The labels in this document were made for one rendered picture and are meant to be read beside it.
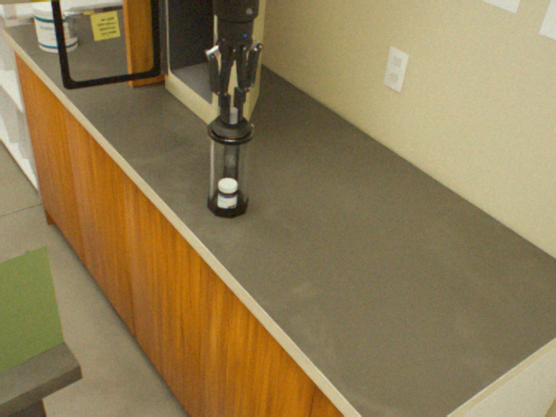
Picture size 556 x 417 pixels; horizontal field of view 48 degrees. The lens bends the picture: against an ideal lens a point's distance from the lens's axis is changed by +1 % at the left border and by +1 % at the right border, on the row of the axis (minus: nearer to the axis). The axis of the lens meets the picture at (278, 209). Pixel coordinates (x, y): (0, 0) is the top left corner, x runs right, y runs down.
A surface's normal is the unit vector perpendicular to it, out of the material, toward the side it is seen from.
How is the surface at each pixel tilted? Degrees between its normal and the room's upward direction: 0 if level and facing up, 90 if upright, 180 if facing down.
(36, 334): 90
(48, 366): 0
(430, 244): 1
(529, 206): 90
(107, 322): 0
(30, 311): 90
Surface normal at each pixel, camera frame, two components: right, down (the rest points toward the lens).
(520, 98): -0.80, 0.31
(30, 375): 0.08, -0.79
